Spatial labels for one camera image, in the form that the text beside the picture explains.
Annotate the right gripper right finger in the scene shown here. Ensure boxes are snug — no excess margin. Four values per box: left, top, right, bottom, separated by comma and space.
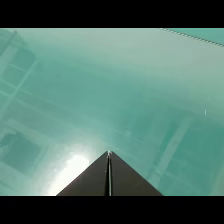
108, 150, 163, 197

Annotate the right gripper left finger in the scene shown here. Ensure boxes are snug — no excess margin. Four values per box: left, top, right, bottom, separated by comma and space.
56, 150, 110, 197

